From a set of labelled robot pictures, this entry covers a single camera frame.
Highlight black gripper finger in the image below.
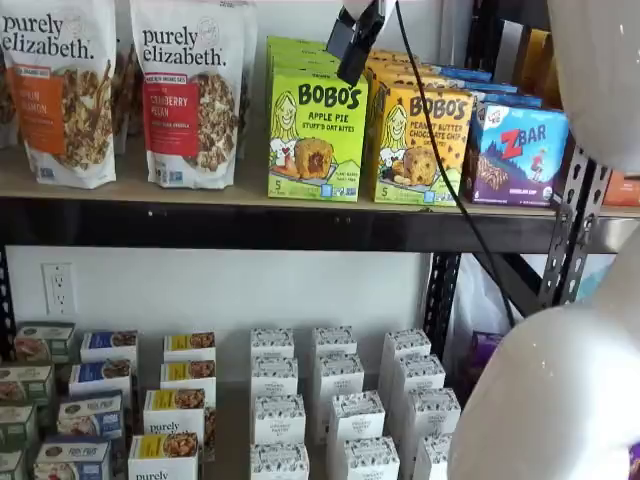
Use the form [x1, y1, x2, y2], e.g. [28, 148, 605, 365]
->
[326, 21, 352, 52]
[336, 8, 387, 87]

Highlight orange cardboard box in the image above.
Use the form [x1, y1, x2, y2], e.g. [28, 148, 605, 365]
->
[602, 169, 640, 208]

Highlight green Bobo's apple pie box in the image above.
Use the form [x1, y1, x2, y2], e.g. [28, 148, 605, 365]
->
[266, 35, 338, 56]
[267, 67, 370, 203]
[269, 49, 346, 76]

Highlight orange label granola bag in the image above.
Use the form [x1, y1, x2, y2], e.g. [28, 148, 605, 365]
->
[0, 0, 118, 191]

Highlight white wall outlet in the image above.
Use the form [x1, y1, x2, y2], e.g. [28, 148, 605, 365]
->
[41, 262, 78, 318]

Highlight black metal shelf rack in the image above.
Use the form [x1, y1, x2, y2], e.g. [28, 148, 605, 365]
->
[569, 147, 640, 296]
[0, 0, 616, 480]

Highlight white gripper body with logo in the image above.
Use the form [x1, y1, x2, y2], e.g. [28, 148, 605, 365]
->
[339, 0, 399, 14]

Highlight white plastic bag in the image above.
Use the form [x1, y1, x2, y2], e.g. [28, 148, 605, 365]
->
[447, 253, 519, 362]

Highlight white patterned pantry box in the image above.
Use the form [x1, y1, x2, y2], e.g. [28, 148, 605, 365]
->
[317, 353, 366, 402]
[404, 387, 462, 444]
[313, 326, 359, 361]
[249, 442, 311, 480]
[251, 356, 300, 401]
[383, 328, 433, 369]
[413, 433, 456, 480]
[253, 394, 308, 448]
[327, 390, 387, 452]
[342, 436, 402, 480]
[393, 354, 448, 402]
[250, 328, 296, 363]

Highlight blue Zbar box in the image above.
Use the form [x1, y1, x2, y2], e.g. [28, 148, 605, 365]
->
[462, 102, 571, 208]
[472, 89, 544, 109]
[449, 79, 519, 97]
[434, 64, 494, 84]

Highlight white granola bag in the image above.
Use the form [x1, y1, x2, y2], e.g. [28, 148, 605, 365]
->
[112, 42, 142, 157]
[0, 47, 22, 151]

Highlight white patterned small boxes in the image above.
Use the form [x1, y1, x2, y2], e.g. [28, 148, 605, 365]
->
[0, 319, 451, 480]

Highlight green label food box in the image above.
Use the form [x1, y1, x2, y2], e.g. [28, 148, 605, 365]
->
[0, 364, 56, 408]
[0, 448, 28, 480]
[14, 321, 77, 366]
[0, 404, 40, 452]

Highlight yellow label granola box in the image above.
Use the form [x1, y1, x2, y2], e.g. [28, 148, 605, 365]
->
[143, 388, 208, 443]
[159, 359, 218, 408]
[163, 332, 218, 364]
[128, 432, 201, 480]

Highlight yellow Bobo's peanut butter box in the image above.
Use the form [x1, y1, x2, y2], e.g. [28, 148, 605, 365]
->
[367, 48, 427, 69]
[367, 62, 442, 151]
[373, 82, 474, 208]

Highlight red label granola bag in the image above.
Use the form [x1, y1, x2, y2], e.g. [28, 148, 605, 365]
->
[129, 0, 248, 191]

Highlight blue label food box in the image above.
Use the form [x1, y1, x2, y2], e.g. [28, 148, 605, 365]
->
[80, 329, 140, 367]
[33, 438, 113, 480]
[56, 393, 126, 443]
[68, 358, 134, 402]

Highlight thick black cable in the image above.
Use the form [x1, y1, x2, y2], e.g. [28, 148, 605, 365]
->
[394, 0, 516, 329]

